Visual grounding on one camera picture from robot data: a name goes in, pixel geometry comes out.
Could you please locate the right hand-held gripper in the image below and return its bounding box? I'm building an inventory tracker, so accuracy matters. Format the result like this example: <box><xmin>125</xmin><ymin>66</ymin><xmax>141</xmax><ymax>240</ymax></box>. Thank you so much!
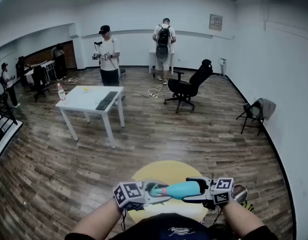
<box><xmin>181</xmin><ymin>176</ymin><xmax>236</xmax><ymax>210</ymax></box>

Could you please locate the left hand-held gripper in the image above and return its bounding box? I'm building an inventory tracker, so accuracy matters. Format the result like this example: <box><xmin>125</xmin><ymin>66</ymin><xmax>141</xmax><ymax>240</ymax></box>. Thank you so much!
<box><xmin>113</xmin><ymin>180</ymin><xmax>173</xmax><ymax>211</ymax></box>

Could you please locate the teal bottle with pink cap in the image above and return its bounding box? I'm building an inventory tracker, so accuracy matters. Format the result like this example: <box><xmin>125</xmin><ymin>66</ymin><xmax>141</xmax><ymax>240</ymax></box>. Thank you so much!
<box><xmin>167</xmin><ymin>180</ymin><xmax>201</xmax><ymax>200</ymax></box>

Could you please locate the person's right forearm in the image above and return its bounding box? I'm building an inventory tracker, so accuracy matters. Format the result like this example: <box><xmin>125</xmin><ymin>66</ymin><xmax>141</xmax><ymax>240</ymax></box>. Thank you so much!
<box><xmin>220</xmin><ymin>200</ymin><xmax>265</xmax><ymax>237</ymax></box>

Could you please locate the person's left forearm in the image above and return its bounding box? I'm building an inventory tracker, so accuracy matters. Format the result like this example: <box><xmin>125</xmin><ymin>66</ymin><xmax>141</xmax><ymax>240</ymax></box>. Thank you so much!
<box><xmin>66</xmin><ymin>197</ymin><xmax>124</xmax><ymax>240</ymax></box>

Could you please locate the clear plastic water bottle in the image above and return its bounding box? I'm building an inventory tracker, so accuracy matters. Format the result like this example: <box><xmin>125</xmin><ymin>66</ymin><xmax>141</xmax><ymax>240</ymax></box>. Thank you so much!
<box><xmin>56</xmin><ymin>83</ymin><xmax>67</xmax><ymax>102</ymax></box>

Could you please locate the yellow round table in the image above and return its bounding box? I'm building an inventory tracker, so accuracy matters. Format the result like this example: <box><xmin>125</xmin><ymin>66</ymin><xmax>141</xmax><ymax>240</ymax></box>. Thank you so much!
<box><xmin>127</xmin><ymin>160</ymin><xmax>209</xmax><ymax>224</ymax></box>

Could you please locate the person's dark t-shirt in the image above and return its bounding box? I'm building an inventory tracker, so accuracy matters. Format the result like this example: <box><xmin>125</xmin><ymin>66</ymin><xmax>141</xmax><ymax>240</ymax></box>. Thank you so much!
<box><xmin>65</xmin><ymin>212</ymin><xmax>279</xmax><ymax>240</ymax></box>

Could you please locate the metal cup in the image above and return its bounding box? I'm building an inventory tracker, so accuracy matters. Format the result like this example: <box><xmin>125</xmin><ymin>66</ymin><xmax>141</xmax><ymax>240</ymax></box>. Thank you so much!
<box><xmin>232</xmin><ymin>184</ymin><xmax>249</xmax><ymax>202</ymax></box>

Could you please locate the yellow black striped bag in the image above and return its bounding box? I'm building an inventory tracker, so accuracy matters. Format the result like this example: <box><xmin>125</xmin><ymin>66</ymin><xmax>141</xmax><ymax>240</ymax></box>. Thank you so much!
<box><xmin>240</xmin><ymin>200</ymin><xmax>255</xmax><ymax>212</ymax></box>

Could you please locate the black folding chair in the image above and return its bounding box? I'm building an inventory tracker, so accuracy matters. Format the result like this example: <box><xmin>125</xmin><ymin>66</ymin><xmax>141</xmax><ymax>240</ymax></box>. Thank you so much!
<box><xmin>235</xmin><ymin>101</ymin><xmax>265</xmax><ymax>136</ymax></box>

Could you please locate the black keyboard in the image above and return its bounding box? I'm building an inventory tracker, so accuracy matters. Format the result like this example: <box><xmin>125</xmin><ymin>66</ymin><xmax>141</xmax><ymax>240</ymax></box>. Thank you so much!
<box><xmin>95</xmin><ymin>91</ymin><xmax>119</xmax><ymax>111</ymax></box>

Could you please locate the black office chair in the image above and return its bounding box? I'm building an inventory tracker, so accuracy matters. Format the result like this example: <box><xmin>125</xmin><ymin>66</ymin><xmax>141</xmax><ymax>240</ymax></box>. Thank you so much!
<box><xmin>163</xmin><ymin>58</ymin><xmax>214</xmax><ymax>114</ymax></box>

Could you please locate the grey jacket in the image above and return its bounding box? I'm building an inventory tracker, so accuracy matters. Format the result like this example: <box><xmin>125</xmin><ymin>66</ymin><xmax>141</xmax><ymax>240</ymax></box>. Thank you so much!
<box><xmin>252</xmin><ymin>98</ymin><xmax>277</xmax><ymax>121</ymax></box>

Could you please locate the white square table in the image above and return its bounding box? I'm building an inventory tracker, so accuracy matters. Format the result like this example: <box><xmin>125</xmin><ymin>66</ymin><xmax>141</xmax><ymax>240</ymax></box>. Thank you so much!
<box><xmin>55</xmin><ymin>85</ymin><xmax>126</xmax><ymax>150</ymax></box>

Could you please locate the white narrow table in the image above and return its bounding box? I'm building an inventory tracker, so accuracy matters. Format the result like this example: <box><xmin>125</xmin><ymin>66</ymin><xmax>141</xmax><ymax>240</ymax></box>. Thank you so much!
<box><xmin>148</xmin><ymin>49</ymin><xmax>175</xmax><ymax>75</ymax></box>

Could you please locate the black swivel chair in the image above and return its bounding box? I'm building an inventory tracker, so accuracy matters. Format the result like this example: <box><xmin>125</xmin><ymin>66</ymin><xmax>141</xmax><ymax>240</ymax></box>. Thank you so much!
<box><xmin>31</xmin><ymin>65</ymin><xmax>51</xmax><ymax>102</ymax></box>

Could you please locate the white desk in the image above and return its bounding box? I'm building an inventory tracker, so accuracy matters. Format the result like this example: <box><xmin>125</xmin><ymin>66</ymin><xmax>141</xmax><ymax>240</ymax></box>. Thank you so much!
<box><xmin>40</xmin><ymin>60</ymin><xmax>57</xmax><ymax>81</ymax></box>

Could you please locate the black stair railing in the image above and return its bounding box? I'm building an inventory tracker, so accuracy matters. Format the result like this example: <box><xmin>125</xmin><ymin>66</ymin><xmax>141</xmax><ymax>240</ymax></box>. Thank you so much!
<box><xmin>0</xmin><ymin>93</ymin><xmax>19</xmax><ymax>150</ymax></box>

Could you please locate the white wall-mounted device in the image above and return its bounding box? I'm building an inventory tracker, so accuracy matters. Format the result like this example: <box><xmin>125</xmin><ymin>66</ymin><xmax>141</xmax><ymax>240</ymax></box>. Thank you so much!
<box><xmin>219</xmin><ymin>58</ymin><xmax>228</xmax><ymax>76</ymax></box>

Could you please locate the wall electrical panel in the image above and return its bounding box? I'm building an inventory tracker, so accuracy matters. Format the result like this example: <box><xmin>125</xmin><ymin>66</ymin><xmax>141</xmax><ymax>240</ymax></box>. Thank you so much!
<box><xmin>209</xmin><ymin>13</ymin><xmax>224</xmax><ymax>32</ymax></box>

